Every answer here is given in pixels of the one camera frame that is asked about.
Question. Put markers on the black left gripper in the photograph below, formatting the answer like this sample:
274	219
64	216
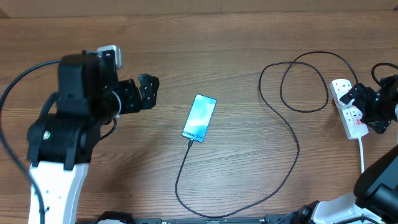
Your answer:
147	94

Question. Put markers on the Galaxy smartphone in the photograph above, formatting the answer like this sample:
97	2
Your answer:
199	118

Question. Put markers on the white power strip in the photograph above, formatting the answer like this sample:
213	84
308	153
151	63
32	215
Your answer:
349	114

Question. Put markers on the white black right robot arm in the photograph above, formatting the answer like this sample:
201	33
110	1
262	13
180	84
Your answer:
374	198

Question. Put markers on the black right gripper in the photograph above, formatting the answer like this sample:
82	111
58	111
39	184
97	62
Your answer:
380	124

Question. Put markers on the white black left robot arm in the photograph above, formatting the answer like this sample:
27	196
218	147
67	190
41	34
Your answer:
61	140

